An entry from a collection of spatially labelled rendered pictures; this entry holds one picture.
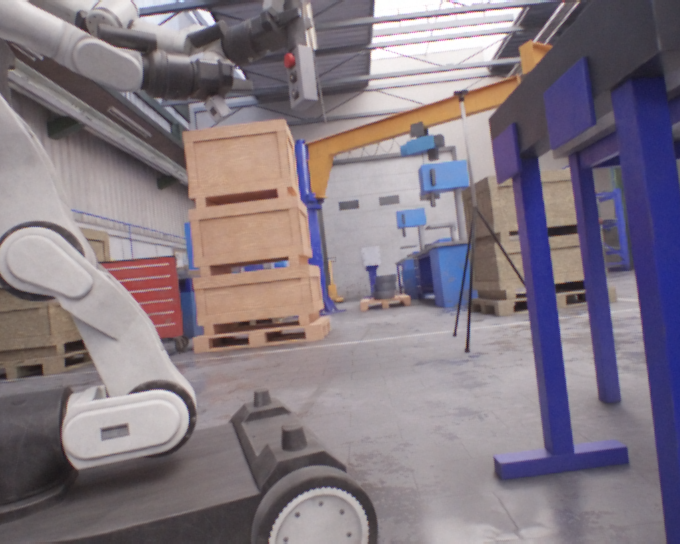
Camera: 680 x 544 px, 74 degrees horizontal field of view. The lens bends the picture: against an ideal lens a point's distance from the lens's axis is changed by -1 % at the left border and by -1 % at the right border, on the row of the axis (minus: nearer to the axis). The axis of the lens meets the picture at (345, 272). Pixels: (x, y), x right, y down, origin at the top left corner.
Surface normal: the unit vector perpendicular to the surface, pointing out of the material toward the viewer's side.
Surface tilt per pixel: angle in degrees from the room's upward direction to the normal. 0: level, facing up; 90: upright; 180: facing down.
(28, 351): 90
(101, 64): 124
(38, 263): 90
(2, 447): 86
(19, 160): 115
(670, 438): 90
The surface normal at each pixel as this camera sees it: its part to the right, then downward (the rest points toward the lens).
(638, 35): -0.99, 0.11
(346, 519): 0.33, -0.06
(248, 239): -0.04, -0.02
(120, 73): 0.52, 0.48
